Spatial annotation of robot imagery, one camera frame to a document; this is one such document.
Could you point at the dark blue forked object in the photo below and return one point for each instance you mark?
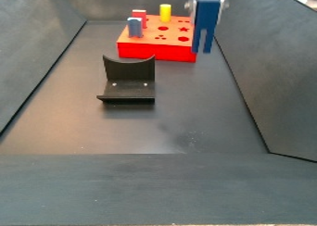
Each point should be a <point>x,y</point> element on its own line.
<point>205,22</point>

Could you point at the black curved fixture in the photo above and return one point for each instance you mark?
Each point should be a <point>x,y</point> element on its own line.
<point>130,81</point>

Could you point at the yellow cylinder peg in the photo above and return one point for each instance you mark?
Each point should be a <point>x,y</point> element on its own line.
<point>165,12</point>

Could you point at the red shape-sorter base block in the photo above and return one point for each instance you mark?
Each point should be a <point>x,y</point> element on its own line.
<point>166,40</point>

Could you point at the red rectangular block peg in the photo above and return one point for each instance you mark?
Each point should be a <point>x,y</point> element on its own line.
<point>140,13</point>

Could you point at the light blue notched block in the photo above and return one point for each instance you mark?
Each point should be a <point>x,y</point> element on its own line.
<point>134,27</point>

